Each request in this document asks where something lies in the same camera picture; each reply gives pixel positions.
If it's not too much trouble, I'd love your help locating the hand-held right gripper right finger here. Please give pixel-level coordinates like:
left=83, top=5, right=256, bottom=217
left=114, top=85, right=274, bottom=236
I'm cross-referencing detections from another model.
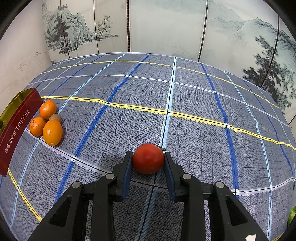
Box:
left=164, top=152, right=269, bottom=241

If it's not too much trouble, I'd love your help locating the red tomato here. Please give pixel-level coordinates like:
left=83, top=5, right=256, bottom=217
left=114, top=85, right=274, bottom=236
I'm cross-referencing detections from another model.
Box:
left=132, top=143, right=165, bottom=175

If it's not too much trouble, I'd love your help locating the green object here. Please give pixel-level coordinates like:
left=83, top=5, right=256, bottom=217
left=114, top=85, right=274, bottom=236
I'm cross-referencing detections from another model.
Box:
left=288, top=206, right=296, bottom=226

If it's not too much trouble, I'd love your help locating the ink landscape folding screen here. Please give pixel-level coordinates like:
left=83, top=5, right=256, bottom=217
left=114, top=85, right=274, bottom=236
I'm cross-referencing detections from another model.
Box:
left=42, top=0, right=296, bottom=114

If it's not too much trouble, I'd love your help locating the brown kiwi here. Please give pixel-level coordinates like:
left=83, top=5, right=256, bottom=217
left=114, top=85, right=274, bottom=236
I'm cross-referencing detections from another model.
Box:
left=48, top=113, right=62, bottom=125

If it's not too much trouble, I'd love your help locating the large smooth orange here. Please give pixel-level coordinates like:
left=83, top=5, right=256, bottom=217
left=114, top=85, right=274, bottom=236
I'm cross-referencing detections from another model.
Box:
left=43, top=120, right=63, bottom=146

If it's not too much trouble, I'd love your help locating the red tin box gold interior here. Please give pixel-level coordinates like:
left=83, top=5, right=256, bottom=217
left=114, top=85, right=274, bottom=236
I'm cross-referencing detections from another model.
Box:
left=0, top=88, right=43, bottom=178

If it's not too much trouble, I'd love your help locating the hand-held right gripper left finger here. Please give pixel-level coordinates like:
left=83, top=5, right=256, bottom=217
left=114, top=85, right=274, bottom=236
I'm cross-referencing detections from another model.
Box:
left=28, top=151, right=133, bottom=241

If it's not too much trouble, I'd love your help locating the small orange mandarin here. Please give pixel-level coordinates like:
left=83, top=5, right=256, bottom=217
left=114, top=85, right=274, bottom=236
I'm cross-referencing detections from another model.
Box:
left=29, top=116, right=46, bottom=137
left=39, top=100, right=57, bottom=120

